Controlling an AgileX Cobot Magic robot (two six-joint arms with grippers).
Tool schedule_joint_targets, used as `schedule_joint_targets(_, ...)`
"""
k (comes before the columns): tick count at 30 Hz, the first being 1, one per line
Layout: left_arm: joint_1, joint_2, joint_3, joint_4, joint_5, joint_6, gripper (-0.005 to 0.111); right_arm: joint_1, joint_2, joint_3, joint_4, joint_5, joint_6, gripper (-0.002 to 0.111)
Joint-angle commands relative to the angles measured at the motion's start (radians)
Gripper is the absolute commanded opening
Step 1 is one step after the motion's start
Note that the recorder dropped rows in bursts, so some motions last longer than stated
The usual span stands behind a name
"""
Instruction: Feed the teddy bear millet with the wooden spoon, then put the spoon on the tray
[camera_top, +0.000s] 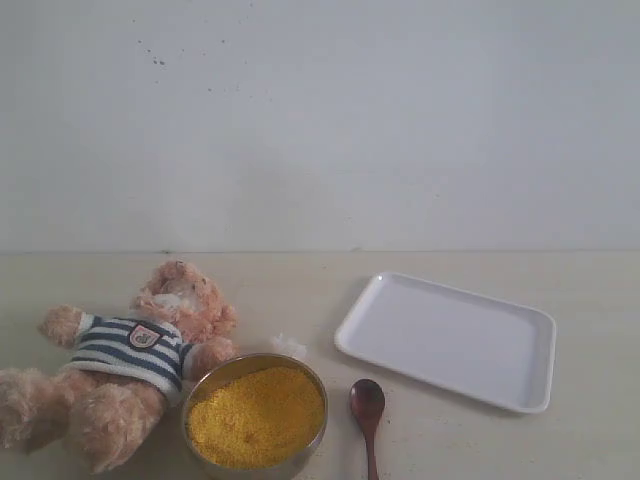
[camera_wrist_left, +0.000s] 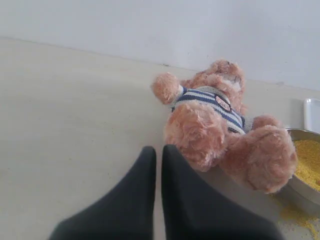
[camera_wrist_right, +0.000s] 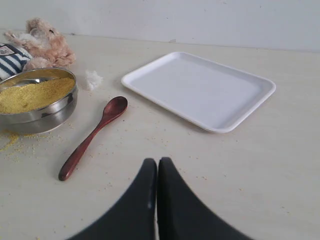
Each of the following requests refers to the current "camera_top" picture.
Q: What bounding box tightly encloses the white rectangular plastic tray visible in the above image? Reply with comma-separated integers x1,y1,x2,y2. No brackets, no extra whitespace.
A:
334,272,557,414

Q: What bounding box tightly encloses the small white cotton tuft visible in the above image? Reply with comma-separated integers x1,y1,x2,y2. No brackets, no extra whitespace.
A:
269,333,307,361

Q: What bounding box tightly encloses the metal bowl of yellow grain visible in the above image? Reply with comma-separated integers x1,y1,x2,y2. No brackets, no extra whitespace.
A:
182,353,328,479

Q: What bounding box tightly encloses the dark red wooden spoon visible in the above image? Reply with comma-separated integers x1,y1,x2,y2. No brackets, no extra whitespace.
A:
349,378,386,480

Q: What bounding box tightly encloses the plush teddy bear striped sweater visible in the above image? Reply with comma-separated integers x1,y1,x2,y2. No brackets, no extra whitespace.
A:
1,261,236,473

